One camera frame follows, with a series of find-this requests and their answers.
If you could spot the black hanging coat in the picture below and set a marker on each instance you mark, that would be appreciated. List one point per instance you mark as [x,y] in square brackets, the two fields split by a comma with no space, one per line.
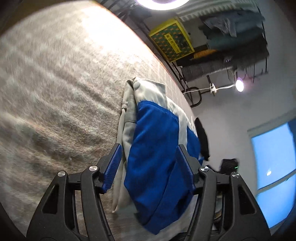
[255,47]

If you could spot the grey plaid hanging coat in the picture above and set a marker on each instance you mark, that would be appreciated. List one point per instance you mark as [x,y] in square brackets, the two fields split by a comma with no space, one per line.
[198,70]

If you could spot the white and blue jacket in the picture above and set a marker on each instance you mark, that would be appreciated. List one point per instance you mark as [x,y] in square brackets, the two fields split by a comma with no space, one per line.
[149,182]

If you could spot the dark green hanging jacket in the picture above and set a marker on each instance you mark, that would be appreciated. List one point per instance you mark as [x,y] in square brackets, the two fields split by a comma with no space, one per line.
[248,28]

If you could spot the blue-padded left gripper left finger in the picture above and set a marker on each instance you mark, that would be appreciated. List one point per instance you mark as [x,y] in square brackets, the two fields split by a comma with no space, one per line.
[108,166]

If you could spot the bright window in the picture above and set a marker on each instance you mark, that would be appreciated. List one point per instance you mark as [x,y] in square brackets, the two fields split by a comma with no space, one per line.
[275,165]

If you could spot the striped white green wall cloth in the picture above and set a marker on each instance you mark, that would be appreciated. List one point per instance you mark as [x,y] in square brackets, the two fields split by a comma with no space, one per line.
[196,9]

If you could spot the folded black garment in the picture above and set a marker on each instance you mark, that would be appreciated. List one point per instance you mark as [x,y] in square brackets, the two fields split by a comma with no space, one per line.
[203,139]

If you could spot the yellow green storage box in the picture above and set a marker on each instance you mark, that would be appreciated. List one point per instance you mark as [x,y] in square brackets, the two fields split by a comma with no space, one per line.
[172,39]

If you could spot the blue denim hanging jacket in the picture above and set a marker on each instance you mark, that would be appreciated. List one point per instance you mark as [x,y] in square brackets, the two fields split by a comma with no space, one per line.
[225,24]

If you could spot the plaid-sheeted bed mattress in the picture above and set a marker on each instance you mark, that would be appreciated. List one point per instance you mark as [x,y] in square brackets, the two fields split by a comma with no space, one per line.
[64,65]

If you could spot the bright ring light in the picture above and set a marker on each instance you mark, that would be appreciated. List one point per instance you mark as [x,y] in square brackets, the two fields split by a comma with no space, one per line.
[161,5]

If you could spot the white clip-on desk lamp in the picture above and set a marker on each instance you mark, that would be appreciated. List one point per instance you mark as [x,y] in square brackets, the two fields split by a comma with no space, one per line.
[229,86]

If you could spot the black metal clothes rack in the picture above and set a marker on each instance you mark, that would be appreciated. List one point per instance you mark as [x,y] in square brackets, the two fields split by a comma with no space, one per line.
[199,38]

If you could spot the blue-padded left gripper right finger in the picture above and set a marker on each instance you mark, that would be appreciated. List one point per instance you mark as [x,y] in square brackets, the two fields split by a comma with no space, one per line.
[189,167]

